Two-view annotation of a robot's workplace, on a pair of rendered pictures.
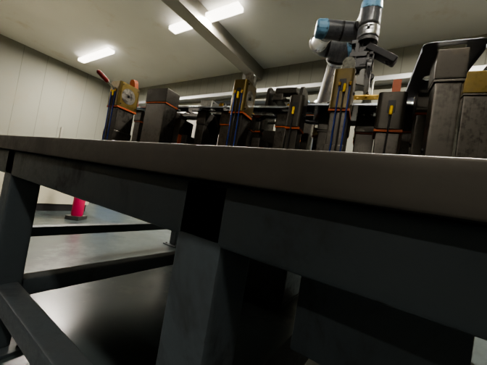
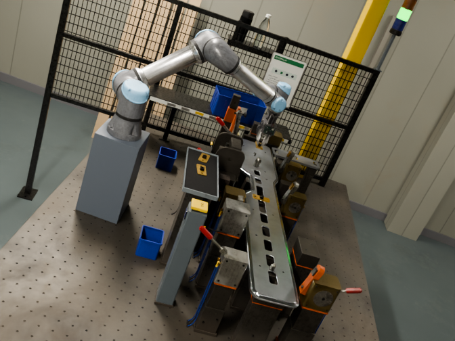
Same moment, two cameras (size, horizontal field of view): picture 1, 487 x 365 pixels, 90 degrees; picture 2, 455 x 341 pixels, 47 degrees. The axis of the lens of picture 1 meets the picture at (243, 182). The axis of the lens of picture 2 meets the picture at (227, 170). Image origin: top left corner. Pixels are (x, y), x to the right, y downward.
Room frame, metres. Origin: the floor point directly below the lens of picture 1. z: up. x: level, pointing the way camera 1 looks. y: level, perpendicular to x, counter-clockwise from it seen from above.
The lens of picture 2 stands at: (2.55, 1.68, 2.09)
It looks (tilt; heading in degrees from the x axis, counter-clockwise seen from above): 25 degrees down; 234
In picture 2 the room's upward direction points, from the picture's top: 21 degrees clockwise
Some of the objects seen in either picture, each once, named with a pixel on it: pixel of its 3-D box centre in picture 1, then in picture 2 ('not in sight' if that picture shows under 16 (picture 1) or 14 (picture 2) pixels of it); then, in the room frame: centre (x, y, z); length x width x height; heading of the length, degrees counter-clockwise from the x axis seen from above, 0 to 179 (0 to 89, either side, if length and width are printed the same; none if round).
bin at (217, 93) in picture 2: not in sight; (237, 105); (0.80, -0.83, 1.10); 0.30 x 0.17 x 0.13; 161
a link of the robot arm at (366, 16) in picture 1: (369, 15); (281, 93); (0.90, -0.37, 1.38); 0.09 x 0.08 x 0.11; 175
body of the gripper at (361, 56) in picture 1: (362, 56); (270, 122); (0.90, -0.36, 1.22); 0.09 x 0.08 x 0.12; 64
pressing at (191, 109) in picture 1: (243, 113); (262, 201); (1.09, 0.05, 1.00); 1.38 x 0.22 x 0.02; 64
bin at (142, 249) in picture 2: not in sight; (149, 242); (1.58, 0.02, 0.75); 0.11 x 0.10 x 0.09; 64
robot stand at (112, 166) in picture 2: not in sight; (112, 170); (1.69, -0.30, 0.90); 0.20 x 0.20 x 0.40; 56
